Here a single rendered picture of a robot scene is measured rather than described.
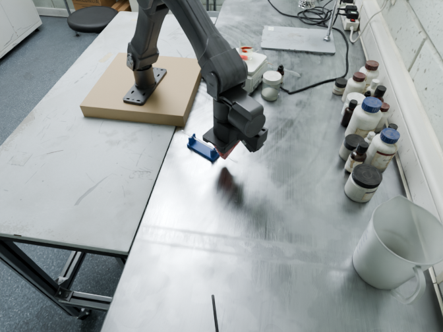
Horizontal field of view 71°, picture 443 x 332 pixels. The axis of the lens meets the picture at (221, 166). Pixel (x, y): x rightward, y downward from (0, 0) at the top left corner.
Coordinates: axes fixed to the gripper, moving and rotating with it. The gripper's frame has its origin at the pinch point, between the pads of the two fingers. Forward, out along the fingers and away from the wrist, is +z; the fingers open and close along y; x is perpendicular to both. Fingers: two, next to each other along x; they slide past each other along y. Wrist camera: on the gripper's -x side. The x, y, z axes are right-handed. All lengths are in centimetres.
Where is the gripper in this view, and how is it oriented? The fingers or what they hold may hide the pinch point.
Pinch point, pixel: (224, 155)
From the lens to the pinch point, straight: 82.7
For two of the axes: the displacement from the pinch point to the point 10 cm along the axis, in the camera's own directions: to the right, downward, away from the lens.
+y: 6.2, -5.9, 5.1
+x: -7.9, -4.8, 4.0
